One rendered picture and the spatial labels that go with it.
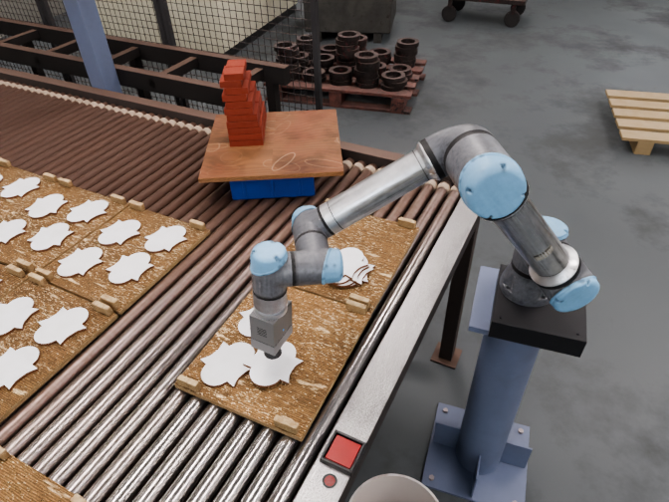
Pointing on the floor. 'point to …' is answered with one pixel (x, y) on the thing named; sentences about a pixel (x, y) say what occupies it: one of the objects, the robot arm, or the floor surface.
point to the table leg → (448, 353)
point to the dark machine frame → (128, 76)
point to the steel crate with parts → (354, 17)
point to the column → (485, 418)
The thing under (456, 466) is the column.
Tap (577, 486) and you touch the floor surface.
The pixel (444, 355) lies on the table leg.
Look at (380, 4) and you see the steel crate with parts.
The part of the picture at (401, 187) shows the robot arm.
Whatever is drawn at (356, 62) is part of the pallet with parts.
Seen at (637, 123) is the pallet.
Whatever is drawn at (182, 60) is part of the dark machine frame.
